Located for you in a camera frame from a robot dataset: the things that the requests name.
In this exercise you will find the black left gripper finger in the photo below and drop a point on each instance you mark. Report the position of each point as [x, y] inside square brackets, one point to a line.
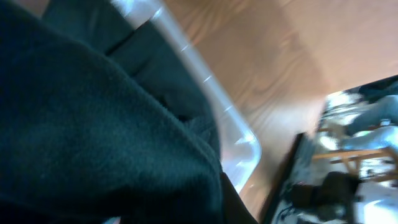
[235, 212]

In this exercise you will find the black hooded sweatshirt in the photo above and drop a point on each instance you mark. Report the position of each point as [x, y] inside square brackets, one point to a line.
[100, 121]

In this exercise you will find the clear plastic storage bin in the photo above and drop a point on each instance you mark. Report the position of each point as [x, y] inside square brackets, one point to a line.
[240, 149]

